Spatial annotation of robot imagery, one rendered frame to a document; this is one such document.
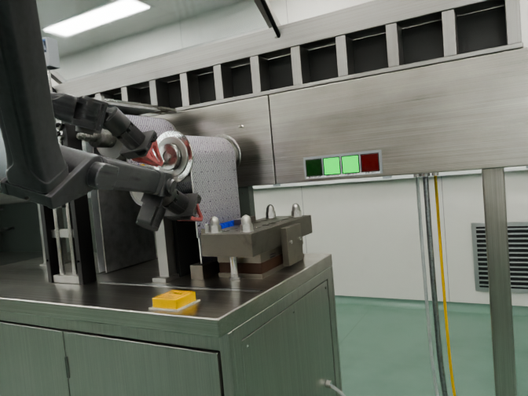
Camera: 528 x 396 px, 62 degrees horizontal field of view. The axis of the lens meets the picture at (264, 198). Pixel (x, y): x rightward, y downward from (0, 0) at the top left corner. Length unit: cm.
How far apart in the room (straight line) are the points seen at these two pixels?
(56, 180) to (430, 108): 101
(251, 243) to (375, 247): 277
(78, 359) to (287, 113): 94
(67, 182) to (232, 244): 59
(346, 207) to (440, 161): 258
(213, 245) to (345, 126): 54
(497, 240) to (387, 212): 233
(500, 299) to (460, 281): 225
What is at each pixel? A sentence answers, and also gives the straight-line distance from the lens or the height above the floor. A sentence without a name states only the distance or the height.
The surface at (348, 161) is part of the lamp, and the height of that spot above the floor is 119.
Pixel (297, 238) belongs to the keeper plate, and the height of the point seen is 98.
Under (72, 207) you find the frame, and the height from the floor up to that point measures 113.
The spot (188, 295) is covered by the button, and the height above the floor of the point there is 92.
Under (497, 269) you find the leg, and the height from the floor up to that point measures 83.
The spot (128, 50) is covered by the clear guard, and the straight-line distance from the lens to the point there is 188.
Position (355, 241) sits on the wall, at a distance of 388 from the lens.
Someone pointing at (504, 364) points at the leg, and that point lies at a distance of 161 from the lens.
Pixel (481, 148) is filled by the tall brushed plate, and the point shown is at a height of 120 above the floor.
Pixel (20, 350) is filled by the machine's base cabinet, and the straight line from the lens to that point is 149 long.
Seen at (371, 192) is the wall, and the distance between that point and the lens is 379.
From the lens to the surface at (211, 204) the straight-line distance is 132.
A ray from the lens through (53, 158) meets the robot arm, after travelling 65.
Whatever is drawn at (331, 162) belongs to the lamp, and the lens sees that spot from 140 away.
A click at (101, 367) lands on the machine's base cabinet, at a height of 74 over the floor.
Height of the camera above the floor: 118
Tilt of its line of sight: 3 degrees down
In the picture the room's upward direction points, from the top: 5 degrees counter-clockwise
